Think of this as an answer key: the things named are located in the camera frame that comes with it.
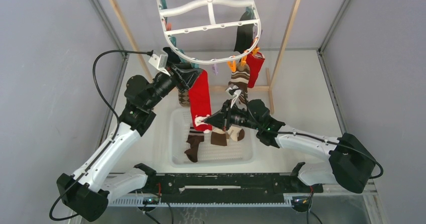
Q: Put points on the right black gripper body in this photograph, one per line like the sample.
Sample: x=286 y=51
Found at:
x=236 y=116

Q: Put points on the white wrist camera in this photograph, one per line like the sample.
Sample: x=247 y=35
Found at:
x=159 y=61
x=235 y=92

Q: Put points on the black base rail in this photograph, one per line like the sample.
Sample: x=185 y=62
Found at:
x=226 y=186

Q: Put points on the red sock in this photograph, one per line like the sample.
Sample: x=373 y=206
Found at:
x=255 y=63
x=200 y=106

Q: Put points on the white oval clip hanger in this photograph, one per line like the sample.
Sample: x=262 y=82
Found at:
x=250 y=16

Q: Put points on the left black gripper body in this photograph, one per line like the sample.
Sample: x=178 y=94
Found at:
x=176 y=78

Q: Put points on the argyle brown sock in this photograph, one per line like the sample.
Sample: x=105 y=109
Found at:
x=183 y=98

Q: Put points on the black sock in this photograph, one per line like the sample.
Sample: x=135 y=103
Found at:
x=244 y=38

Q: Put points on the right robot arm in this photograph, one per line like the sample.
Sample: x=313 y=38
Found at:
x=344 y=160

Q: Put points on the santa pattern dark sock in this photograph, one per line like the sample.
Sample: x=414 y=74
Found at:
x=172 y=56

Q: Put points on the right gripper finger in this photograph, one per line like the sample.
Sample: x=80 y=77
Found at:
x=218 y=122
x=223 y=112

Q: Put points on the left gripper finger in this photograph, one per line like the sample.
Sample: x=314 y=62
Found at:
x=189 y=76
x=183 y=74

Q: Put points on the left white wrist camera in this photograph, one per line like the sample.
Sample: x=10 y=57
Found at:
x=159 y=61

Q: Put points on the brown white wavy sock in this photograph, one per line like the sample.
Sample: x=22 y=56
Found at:
x=240 y=78

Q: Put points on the white plastic laundry basket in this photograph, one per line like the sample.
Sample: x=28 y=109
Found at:
x=208 y=155

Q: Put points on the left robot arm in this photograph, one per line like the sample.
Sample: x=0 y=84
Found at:
x=87 y=191

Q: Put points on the white cable duct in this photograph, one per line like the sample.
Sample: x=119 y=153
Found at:
x=151 y=201

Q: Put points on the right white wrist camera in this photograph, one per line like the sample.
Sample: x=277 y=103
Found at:
x=235 y=92

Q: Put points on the brown cream striped sock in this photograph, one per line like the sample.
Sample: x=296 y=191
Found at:
x=223 y=138

